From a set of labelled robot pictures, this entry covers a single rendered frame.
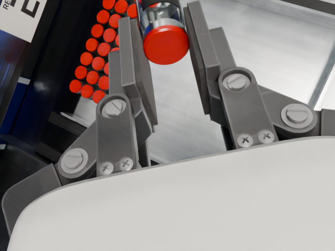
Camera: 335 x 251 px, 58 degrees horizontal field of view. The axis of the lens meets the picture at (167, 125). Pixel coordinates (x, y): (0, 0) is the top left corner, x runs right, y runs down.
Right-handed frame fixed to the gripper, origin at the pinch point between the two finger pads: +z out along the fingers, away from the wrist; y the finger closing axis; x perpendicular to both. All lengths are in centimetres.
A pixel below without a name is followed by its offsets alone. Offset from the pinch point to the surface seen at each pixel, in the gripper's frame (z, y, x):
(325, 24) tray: 21.2, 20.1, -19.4
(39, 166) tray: 17.8, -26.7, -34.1
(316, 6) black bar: 23.0, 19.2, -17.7
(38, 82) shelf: 30.7, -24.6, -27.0
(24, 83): 30.7, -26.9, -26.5
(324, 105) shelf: 13.0, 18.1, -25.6
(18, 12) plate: 26.1, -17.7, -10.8
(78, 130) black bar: 19.7, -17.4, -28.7
